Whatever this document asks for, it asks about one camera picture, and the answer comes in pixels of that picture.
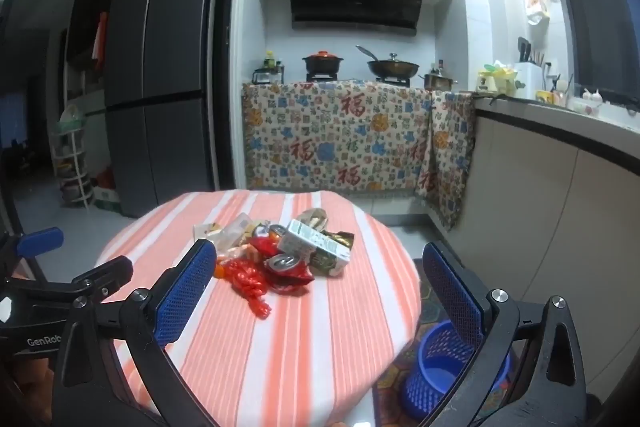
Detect gold foil wrapper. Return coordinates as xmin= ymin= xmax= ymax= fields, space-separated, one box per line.
xmin=325 ymin=229 xmax=356 ymax=254

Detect black clay pot red lid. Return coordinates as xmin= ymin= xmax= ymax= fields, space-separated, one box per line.
xmin=302 ymin=51 xmax=344 ymax=76

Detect black range hood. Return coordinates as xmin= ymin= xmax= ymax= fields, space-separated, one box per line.
xmin=287 ymin=0 xmax=432 ymax=36

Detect white tiered rack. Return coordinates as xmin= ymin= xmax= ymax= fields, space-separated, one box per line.
xmin=50 ymin=104 xmax=96 ymax=208

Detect clear plastic wrapper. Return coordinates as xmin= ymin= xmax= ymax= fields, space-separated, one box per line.
xmin=222 ymin=213 xmax=254 ymax=250

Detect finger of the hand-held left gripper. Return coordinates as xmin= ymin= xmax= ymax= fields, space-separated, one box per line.
xmin=0 ymin=228 xmax=64 ymax=281
xmin=70 ymin=257 xmax=134 ymax=303

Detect red mesh net bag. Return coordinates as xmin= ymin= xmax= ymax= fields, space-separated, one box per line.
xmin=220 ymin=257 xmax=274 ymax=321

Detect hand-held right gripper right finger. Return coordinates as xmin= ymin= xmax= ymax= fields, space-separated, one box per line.
xmin=422 ymin=241 xmax=588 ymax=427

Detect small steel pot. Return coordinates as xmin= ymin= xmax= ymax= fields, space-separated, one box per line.
xmin=424 ymin=73 xmax=458 ymax=92

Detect dark shelf unit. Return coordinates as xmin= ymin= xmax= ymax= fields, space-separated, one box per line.
xmin=64 ymin=0 xmax=121 ymax=118

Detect grey refrigerator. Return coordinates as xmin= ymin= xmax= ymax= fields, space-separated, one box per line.
xmin=103 ymin=0 xmax=223 ymax=219

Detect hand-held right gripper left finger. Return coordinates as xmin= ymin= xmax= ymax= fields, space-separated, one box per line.
xmin=50 ymin=238 xmax=231 ymax=427

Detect crushed red can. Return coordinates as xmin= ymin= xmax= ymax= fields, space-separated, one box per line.
xmin=264 ymin=252 xmax=314 ymax=296

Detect white utensil holder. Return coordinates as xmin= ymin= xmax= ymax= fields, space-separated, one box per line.
xmin=514 ymin=38 xmax=549 ymax=94

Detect beige lower cabinets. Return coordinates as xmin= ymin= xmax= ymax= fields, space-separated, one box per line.
xmin=462 ymin=112 xmax=640 ymax=408

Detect blue plastic basket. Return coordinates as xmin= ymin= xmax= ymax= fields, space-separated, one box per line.
xmin=404 ymin=321 xmax=511 ymax=423

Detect printed paper scrap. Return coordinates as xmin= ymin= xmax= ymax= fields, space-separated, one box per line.
xmin=277 ymin=219 xmax=352 ymax=278

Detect wok with glass lid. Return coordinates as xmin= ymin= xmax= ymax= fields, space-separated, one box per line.
xmin=356 ymin=45 xmax=420 ymax=79

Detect wide floral curtain cloth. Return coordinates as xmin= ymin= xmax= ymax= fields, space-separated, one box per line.
xmin=241 ymin=81 xmax=433 ymax=200

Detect kitchen countertop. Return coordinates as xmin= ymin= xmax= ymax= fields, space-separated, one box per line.
xmin=472 ymin=91 xmax=640 ymax=168

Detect yellow green dish cloths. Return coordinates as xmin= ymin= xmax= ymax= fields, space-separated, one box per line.
xmin=477 ymin=62 xmax=522 ymax=92

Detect cardboard box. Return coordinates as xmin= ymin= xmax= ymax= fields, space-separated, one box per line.
xmin=95 ymin=167 xmax=124 ymax=212

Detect dark window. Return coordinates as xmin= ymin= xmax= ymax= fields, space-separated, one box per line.
xmin=550 ymin=0 xmax=640 ymax=108

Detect narrow floral curtain cloth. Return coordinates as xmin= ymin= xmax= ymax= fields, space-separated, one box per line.
xmin=416 ymin=91 xmax=477 ymax=232

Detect round table, orange striped cloth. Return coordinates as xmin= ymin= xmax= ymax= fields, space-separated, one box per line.
xmin=95 ymin=189 xmax=423 ymax=427

